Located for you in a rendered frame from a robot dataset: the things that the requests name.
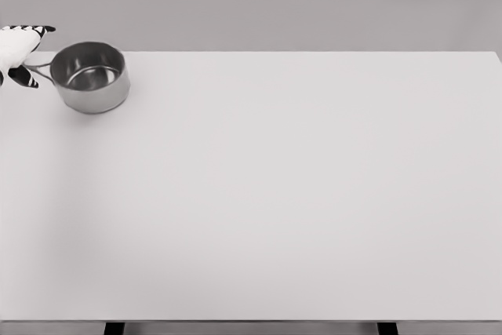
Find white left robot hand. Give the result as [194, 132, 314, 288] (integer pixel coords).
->
[0, 24, 56, 90]

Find silver metal pot with handle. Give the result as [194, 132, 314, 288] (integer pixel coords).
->
[24, 41, 132, 115]

